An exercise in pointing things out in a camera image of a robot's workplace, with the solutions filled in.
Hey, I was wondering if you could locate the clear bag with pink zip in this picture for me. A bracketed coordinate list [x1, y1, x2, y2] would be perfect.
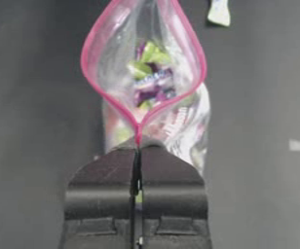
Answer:
[79, 0, 213, 177]

